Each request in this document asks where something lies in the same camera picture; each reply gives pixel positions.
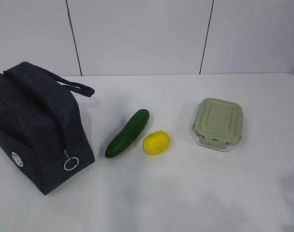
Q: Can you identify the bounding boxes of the glass container with green lid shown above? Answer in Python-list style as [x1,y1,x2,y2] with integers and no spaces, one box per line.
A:
[192,98,243,152]

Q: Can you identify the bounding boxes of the dark navy lunch bag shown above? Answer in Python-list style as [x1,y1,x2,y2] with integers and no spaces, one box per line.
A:
[0,61,95,195]

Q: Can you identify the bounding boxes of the green cucumber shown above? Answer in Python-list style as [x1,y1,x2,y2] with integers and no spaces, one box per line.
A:
[104,109,150,159]

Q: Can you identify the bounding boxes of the yellow lemon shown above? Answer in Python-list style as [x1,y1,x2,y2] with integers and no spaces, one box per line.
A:
[143,130,171,155]

